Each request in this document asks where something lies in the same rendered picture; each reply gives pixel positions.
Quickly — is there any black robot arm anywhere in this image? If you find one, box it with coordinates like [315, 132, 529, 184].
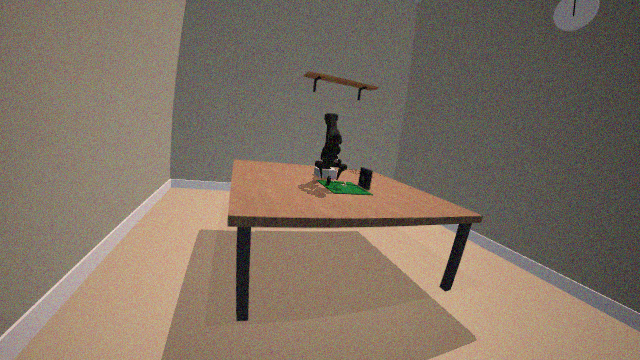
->
[321, 113, 342, 169]

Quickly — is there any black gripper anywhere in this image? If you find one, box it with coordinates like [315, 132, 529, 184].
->
[315, 153, 347, 180]

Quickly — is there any green circuit board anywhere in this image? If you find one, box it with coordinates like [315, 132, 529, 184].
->
[317, 180, 373, 195]

